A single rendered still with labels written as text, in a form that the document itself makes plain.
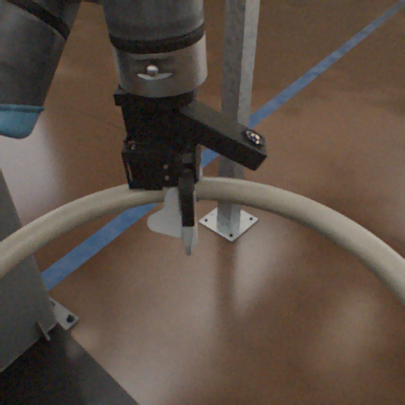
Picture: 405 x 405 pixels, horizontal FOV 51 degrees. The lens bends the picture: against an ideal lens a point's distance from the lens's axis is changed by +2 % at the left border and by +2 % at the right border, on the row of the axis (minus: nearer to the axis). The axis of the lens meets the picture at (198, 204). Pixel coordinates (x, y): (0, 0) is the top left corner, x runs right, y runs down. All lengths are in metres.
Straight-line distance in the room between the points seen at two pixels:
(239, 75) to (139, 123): 1.07
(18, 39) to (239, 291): 1.39
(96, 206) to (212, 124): 0.16
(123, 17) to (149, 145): 0.14
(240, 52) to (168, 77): 1.09
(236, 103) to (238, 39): 0.22
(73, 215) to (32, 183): 1.84
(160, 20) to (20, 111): 0.15
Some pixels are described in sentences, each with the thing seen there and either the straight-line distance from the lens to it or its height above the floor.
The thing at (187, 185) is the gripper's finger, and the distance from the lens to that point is 0.46.
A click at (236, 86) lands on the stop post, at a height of 0.68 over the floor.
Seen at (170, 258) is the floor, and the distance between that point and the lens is 1.78.
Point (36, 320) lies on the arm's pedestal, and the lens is 1.57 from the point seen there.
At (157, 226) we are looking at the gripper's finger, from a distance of 0.50.
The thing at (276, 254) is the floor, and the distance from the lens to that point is 1.83.
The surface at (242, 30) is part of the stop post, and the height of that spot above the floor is 0.87.
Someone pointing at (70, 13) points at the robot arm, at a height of 1.19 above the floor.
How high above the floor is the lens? 1.31
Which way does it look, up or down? 40 degrees down
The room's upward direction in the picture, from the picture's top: straight up
